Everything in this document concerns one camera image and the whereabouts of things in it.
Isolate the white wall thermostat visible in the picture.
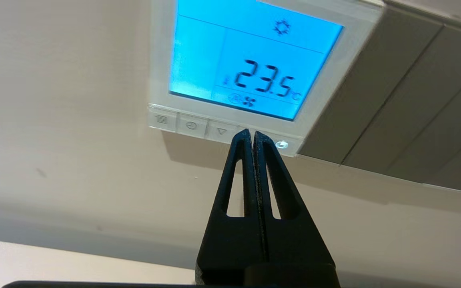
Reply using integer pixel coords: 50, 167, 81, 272
147, 0, 385, 157

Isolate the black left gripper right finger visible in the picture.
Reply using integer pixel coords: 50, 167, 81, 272
253, 131, 334, 264

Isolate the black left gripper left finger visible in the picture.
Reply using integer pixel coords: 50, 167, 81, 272
195, 129, 266, 286

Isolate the dark grey triple rocker switch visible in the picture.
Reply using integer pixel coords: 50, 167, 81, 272
297, 0, 461, 196

